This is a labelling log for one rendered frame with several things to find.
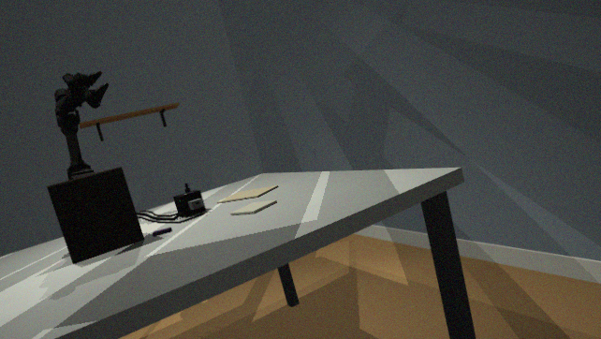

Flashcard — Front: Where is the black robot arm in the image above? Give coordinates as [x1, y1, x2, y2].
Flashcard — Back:
[54, 74, 95, 181]

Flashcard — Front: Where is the cream flat square block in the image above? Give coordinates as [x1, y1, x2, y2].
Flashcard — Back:
[230, 200, 277, 215]

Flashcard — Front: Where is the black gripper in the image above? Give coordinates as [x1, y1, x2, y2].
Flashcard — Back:
[66, 71, 109, 108]

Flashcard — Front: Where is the beige flat rectangular slab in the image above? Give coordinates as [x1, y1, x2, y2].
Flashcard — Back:
[217, 185, 278, 203]

